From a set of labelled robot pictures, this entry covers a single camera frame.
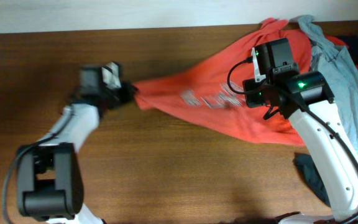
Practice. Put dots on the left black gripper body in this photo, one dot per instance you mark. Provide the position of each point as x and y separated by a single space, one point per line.
120 96

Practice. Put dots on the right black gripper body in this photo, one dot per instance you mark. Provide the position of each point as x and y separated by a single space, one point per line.
257 99

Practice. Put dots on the orange red printed t-shirt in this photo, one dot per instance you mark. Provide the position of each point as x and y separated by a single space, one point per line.
207 94

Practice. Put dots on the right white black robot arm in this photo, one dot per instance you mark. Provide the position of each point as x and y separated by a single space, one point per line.
306 100

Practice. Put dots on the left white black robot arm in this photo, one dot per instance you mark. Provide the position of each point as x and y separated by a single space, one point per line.
49 184

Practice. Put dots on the light grey shirt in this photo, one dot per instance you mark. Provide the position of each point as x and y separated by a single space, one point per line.
337 67

